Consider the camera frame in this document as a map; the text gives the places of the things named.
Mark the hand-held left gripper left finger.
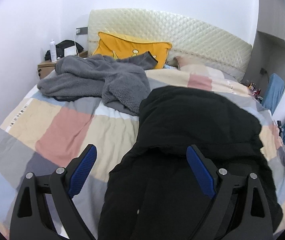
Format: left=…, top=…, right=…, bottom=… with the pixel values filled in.
left=9, top=144, right=98, bottom=240

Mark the yellow pillow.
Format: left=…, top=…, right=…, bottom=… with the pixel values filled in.
left=92, top=31, right=172, bottom=70

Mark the grey and white wardrobe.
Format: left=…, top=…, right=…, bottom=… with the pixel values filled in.
left=241, top=0, right=285, bottom=90

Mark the pastel checked duvet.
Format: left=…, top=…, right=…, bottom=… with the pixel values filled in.
left=0, top=62, right=285, bottom=240

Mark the black puffer jacket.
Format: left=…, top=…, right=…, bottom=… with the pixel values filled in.
left=98, top=86, right=284, bottom=240

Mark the white spray bottle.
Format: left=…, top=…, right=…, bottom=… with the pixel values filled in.
left=50, top=39, right=57, bottom=62

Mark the black tripod stand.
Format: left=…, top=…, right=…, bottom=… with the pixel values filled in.
left=276, top=120, right=285, bottom=138

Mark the checked pillow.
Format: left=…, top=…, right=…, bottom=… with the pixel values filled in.
left=174, top=56, right=208, bottom=71

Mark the grey fleece jacket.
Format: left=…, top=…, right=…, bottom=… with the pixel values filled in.
left=37, top=51, right=158, bottom=117

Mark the blue towel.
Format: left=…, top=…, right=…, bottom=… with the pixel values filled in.
left=261, top=73, right=285, bottom=115

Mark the white box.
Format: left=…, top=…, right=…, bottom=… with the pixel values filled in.
left=64, top=46, right=77, bottom=57

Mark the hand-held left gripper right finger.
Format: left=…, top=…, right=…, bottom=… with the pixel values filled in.
left=186, top=144, right=274, bottom=240

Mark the cream quilted headboard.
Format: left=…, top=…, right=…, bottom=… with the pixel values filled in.
left=87, top=8, right=253, bottom=82

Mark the wooden nightstand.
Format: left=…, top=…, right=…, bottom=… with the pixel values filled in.
left=37, top=51, right=88, bottom=80

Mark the black bag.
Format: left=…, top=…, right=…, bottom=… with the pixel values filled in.
left=45, top=39, right=84, bottom=61

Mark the cluster of small bottles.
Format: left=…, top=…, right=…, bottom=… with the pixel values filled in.
left=242, top=80, right=264, bottom=100

